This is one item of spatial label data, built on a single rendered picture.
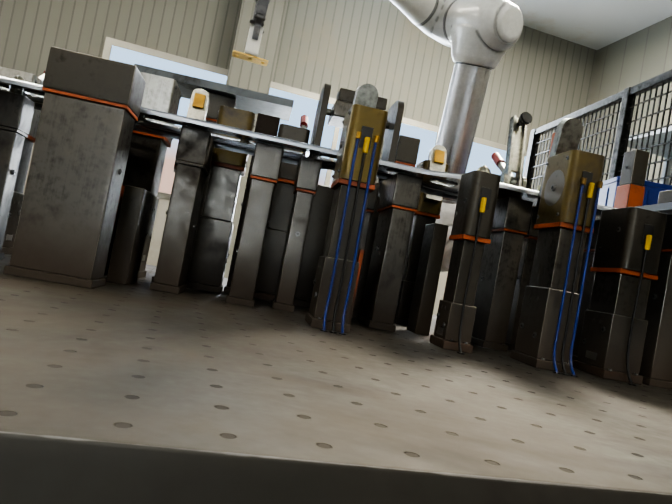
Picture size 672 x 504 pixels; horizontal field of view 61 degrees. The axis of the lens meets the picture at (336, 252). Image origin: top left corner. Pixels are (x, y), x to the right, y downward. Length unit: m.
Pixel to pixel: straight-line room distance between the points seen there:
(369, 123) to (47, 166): 0.47
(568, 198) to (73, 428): 0.81
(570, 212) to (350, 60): 3.72
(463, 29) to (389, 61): 3.07
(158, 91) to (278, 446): 1.01
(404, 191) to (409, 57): 3.72
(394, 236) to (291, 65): 3.47
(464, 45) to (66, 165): 1.07
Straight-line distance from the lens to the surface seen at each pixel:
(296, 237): 1.05
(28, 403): 0.32
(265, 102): 1.39
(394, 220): 1.04
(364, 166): 0.87
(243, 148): 1.18
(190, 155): 1.02
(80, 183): 0.90
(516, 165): 1.36
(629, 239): 1.03
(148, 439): 0.28
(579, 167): 0.97
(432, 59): 4.81
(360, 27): 4.67
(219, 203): 1.20
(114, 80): 0.91
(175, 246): 1.02
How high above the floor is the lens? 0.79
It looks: 2 degrees up
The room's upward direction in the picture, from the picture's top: 11 degrees clockwise
